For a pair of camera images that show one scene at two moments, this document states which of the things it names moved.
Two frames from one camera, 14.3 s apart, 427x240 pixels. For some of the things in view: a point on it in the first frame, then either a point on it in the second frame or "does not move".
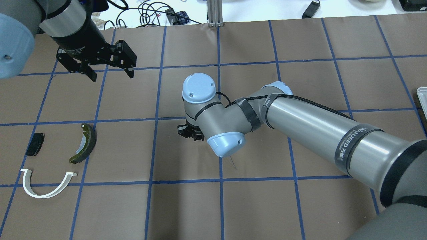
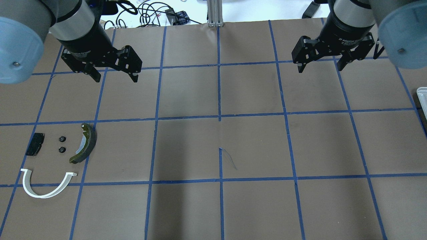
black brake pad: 36,144 does not move
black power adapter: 311,10 does not move
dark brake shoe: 91,135 does not move
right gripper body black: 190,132 -> 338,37
